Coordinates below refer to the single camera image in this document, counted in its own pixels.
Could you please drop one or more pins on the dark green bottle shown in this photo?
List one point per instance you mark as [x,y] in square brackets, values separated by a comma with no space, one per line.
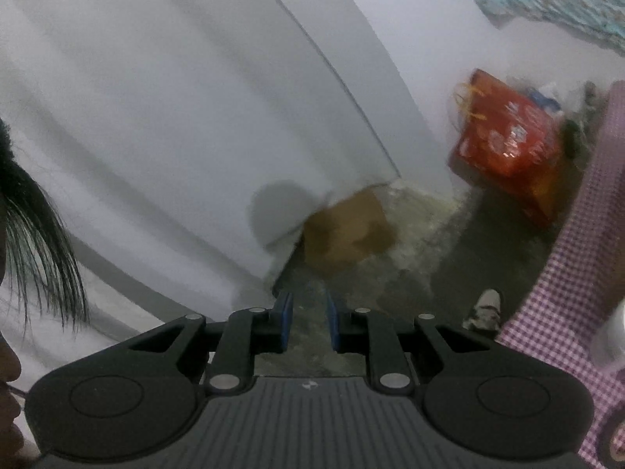
[571,139]

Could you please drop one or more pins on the red gift bag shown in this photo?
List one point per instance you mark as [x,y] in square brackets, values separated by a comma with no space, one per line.
[503,141]

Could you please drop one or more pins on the small brown cardboard box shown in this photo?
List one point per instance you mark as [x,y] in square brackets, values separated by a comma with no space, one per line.
[346,229]

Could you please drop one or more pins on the white sneaker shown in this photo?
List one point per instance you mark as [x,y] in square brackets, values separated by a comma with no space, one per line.
[484,310]

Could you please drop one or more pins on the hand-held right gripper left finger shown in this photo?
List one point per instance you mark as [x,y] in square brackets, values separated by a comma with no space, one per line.
[284,325]

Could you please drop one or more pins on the purple checkered tablecloth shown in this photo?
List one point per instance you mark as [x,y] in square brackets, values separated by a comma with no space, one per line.
[576,264]

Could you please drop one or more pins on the glass bottle with brown cap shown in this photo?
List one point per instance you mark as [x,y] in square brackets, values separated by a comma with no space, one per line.
[591,94]

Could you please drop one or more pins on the white door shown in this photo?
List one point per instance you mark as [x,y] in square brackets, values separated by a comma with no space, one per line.
[171,107]

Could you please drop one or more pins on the blue white packet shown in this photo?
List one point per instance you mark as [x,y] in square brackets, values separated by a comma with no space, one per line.
[544,100]

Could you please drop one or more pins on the person's head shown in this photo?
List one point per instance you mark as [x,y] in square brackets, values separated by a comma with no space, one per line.
[29,215]

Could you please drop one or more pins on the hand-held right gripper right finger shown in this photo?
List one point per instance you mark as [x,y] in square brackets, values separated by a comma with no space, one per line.
[333,325]

